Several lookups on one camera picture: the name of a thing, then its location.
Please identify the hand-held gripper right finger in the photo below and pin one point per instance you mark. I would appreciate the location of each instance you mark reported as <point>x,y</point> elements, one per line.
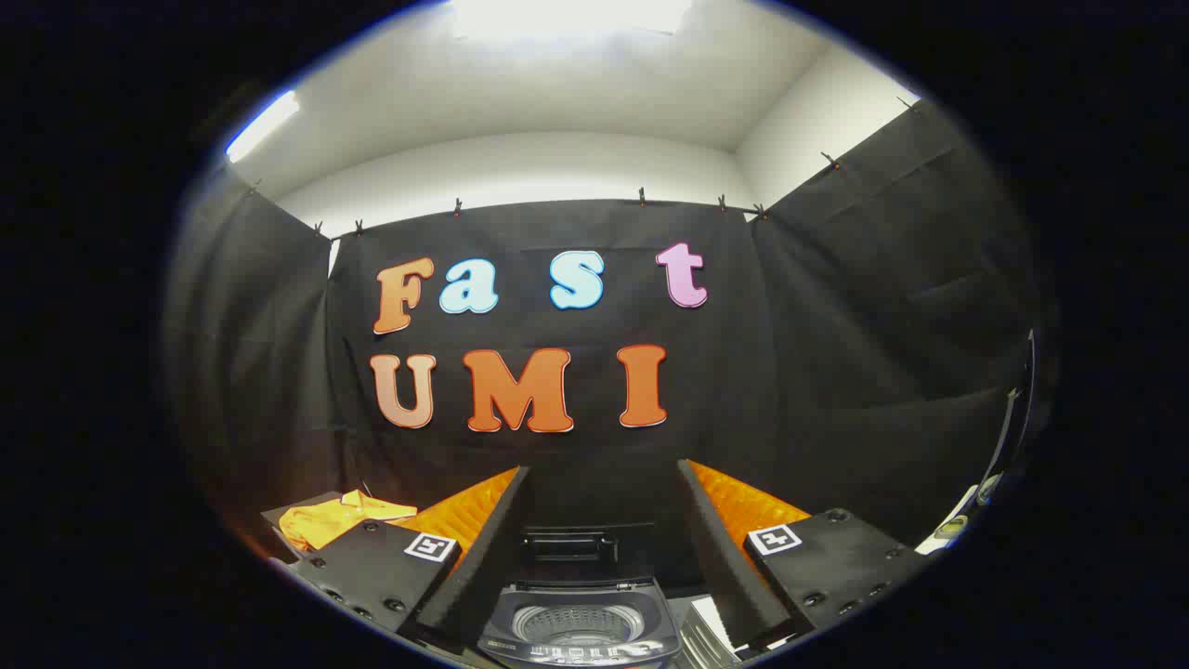
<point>715,548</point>

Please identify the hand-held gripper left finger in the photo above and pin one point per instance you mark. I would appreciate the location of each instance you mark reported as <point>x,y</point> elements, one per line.
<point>497,548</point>

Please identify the grey washing machine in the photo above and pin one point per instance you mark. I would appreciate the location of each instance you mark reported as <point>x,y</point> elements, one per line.
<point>502,623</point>

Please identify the yellow polo shirt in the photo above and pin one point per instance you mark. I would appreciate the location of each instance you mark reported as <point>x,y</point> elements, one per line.
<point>320,525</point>

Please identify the grey stand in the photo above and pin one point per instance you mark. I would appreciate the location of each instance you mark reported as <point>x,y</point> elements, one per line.
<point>275,517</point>

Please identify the dark thin stand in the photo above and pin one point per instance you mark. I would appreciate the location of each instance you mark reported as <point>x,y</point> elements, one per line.
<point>1008,437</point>

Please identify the row of black clips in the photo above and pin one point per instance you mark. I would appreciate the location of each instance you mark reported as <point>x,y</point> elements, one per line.
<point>641,196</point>

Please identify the ceiling tube light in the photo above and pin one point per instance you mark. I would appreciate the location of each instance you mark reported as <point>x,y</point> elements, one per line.
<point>263,125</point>

